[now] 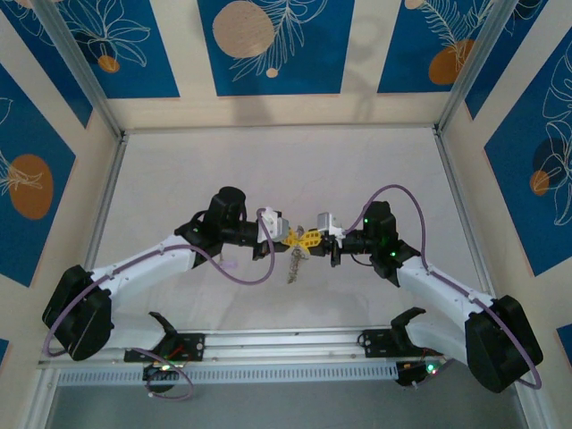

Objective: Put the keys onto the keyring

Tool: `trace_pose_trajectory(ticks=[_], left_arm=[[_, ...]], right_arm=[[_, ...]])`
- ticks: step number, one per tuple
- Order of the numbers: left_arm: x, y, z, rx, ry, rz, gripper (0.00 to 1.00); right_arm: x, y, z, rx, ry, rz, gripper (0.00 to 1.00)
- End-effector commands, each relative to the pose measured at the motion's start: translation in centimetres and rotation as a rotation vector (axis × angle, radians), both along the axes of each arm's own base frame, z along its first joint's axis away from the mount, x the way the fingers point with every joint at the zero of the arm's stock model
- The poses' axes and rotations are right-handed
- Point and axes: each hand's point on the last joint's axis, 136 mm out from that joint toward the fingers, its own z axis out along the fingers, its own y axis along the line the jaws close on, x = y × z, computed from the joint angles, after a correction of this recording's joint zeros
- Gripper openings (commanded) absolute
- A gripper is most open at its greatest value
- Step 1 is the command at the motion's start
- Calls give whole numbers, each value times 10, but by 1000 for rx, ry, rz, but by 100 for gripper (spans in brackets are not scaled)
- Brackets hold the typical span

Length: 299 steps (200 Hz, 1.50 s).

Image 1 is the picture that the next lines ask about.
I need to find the metal keyring disc with rings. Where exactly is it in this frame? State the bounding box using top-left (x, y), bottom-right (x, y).
top-left (284, 246), bottom-right (313, 286)

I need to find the right base circuit board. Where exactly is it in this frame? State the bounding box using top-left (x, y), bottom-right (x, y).
top-left (394, 357), bottom-right (450, 389)

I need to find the base circuit board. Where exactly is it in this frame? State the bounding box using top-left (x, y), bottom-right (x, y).
top-left (141, 360), bottom-right (187, 383)
top-left (394, 357), bottom-right (450, 389)

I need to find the left base circuit board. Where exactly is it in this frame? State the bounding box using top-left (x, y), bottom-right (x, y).
top-left (141, 360), bottom-right (187, 383)

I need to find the aluminium side rail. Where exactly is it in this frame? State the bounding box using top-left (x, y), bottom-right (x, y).
top-left (433, 127), bottom-right (549, 429)
top-left (26, 133), bottom-right (130, 429)

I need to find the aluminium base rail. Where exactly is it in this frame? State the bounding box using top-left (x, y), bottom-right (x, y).
top-left (38, 328), bottom-right (448, 371)

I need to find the slotted grey cable duct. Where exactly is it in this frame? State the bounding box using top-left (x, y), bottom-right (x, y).
top-left (55, 362), bottom-right (400, 386)

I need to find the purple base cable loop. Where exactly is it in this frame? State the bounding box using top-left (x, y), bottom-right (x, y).
top-left (133, 350), bottom-right (194, 401)

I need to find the aluminium frame post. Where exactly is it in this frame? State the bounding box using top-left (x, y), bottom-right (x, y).
top-left (435, 0), bottom-right (522, 135)
top-left (33, 0), bottom-right (124, 139)

